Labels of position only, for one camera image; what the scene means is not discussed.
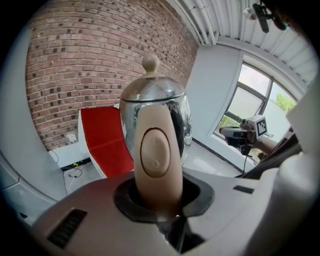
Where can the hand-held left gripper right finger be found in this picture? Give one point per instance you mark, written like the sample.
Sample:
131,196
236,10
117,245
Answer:
240,220

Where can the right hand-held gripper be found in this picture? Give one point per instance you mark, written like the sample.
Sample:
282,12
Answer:
250,131

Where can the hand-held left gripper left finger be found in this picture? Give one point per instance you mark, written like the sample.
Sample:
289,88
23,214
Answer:
105,225

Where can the person's right forearm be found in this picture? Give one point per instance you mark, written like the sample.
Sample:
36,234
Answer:
266,146

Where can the black-framed window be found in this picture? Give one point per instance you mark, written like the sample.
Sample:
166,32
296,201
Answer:
252,100

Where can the red and white curved chair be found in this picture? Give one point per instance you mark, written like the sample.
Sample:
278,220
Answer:
105,140

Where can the white ceiling pipes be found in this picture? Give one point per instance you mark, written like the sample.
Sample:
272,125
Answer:
207,22

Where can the white wall socket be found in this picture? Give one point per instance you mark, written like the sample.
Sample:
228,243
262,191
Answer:
72,138

